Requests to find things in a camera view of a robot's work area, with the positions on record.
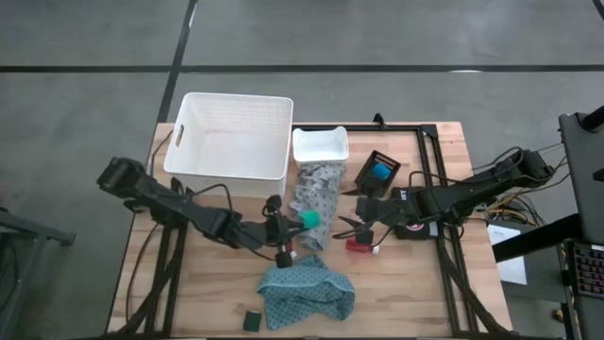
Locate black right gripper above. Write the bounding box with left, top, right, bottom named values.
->
left=337, top=187, right=419, bottom=232

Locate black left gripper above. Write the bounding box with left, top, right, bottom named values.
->
left=257, top=212, right=308, bottom=249

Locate grey square-print cloth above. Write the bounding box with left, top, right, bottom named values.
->
left=287, top=161, right=347, bottom=252

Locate small white plastic bin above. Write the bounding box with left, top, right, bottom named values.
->
left=291, top=126, right=351, bottom=167

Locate teal star-print cloth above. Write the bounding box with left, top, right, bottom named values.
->
left=257, top=253, right=357, bottom=332

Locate large white plastic basket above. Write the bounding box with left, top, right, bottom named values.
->
left=162, top=92, right=294, bottom=200

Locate dark green bandage roll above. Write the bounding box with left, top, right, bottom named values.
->
left=242, top=310, right=263, bottom=333

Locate small black plastic crate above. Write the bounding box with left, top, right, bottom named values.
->
left=353, top=149, right=402, bottom=198

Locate blue bandage roll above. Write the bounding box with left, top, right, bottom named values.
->
left=371, top=162, right=393, bottom=182

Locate black first aid kit pouch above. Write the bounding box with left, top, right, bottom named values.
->
left=390, top=185, right=441, bottom=241

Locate white paper sheet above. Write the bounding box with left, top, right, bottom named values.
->
left=487, top=223, right=529, bottom=286

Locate black stand bar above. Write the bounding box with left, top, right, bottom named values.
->
left=492, top=212, right=582, bottom=264

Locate backlit black keyboard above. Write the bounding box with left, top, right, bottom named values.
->
left=564, top=239, right=604, bottom=299

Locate grey metal rack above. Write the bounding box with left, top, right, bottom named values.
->
left=0, top=206, right=76, bottom=340

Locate black aluminium table frame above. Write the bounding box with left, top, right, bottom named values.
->
left=110, top=123, right=513, bottom=339

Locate yellow cable bundle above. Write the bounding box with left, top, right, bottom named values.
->
left=485, top=155, right=570, bottom=226

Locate thin dark table cable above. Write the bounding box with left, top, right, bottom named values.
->
left=124, top=221, right=161, bottom=325

